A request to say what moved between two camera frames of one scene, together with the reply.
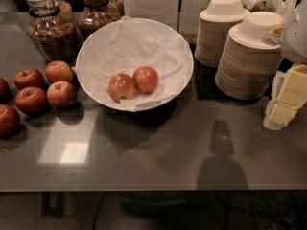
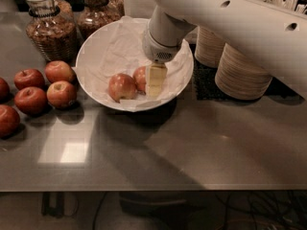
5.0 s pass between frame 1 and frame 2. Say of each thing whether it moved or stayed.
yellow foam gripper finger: moved
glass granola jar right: stayed
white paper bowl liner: stayed
